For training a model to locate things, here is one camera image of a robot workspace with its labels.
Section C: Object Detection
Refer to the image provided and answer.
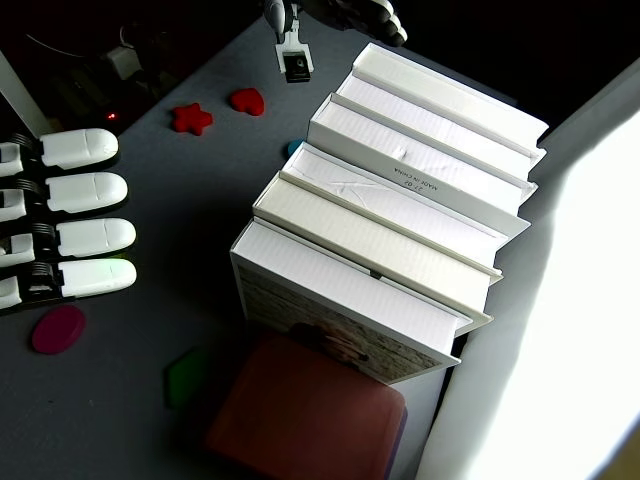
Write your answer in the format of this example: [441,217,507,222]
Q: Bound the white book marked made-in-china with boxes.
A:
[307,92,540,237]

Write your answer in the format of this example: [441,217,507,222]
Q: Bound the magenta oval block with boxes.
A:
[31,304,87,356]

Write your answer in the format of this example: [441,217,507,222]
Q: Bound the white power adapter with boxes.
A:
[105,43,140,80]

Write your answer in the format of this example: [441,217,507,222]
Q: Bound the green block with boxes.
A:
[166,346,221,411]

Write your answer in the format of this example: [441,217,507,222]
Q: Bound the black wrist camera white bracket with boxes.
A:
[276,27,315,84]

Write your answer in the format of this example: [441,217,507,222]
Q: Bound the white post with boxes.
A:
[0,49,51,144]

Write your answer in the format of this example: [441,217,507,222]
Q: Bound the book with dark portrait cover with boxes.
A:
[282,141,514,274]

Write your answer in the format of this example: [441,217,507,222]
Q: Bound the red star block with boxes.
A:
[171,102,215,136]

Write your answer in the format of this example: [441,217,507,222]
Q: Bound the red heart block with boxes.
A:
[229,87,265,117]

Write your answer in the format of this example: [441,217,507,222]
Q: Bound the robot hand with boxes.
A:
[263,0,409,47]
[0,127,138,314]

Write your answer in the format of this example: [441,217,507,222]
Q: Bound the book with photo cover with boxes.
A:
[229,218,494,386]

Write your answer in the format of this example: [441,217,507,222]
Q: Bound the grey tablecloth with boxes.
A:
[0,14,521,480]

